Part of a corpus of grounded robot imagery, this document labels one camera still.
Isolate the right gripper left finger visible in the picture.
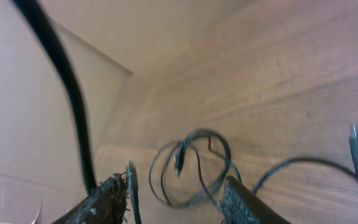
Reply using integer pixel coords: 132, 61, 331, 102
53, 173, 128, 224

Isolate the black USB-C cable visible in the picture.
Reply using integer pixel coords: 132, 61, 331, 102
11, 0, 98, 195

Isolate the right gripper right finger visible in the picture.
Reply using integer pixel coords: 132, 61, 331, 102
218, 175, 290, 224

